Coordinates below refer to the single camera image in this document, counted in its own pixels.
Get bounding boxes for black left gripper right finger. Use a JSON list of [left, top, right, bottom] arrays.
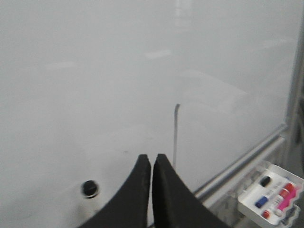
[[152, 154, 228, 228]]

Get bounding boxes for white black whiteboard marker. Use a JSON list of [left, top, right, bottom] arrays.
[[81, 180, 100, 199]]

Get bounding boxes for blue capped marker in tray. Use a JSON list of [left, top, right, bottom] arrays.
[[255, 185, 283, 209]]

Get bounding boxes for pink wavy eraser in tray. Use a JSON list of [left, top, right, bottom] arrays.
[[276, 186, 299, 211]]

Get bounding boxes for aluminium whiteboard tray rail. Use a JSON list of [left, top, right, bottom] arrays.
[[194, 124, 288, 208]]

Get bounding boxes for red capped marker in tray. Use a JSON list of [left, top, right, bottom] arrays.
[[274, 182, 295, 203]]

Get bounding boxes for white whiteboard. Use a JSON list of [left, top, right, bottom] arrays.
[[0, 0, 304, 228]]

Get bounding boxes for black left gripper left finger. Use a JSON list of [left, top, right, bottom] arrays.
[[80, 154, 151, 228]]

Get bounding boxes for black capped marker in tray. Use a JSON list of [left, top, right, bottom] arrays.
[[242, 175, 272, 198]]

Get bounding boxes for white plastic marker tray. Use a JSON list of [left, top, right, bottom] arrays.
[[238, 164, 304, 228]]

